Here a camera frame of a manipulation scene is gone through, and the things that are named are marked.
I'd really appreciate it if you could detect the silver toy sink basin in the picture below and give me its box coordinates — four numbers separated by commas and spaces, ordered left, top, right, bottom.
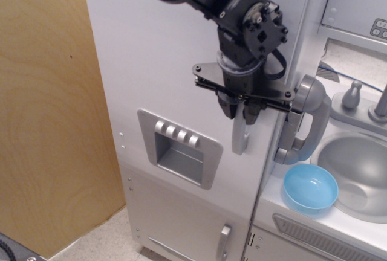
311, 132, 386, 224

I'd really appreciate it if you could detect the silver lower door handle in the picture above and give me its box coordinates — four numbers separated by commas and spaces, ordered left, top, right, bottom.
216, 224, 232, 261

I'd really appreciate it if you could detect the blue plastic bowl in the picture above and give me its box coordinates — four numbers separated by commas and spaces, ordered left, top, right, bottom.
282, 164, 339, 216

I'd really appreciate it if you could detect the white lower freezer door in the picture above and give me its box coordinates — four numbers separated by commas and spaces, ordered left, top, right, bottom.
120, 166, 249, 260

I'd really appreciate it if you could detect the grey toy microwave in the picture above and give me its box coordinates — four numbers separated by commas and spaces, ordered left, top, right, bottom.
319, 0, 386, 54

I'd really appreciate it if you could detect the grey toy faucet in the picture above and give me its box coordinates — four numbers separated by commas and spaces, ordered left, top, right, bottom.
330, 80, 386, 136

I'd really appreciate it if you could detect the plywood board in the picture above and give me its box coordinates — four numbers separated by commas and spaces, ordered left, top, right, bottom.
1, 0, 125, 257

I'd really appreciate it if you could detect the silver fridge door handle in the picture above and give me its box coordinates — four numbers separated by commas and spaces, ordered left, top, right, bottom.
232, 104, 249, 155

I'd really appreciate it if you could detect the blue cable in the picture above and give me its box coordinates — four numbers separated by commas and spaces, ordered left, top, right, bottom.
317, 65, 385, 93

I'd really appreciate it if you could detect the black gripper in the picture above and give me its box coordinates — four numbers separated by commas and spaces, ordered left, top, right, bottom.
192, 63, 296, 125

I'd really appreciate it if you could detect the grey toy telephone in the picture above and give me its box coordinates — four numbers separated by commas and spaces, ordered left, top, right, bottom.
274, 75, 331, 164

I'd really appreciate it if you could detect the white toy fridge door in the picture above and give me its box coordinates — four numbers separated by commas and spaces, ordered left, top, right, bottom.
80, 0, 317, 222

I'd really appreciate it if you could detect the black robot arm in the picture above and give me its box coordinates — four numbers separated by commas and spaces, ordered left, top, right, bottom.
161, 0, 295, 125

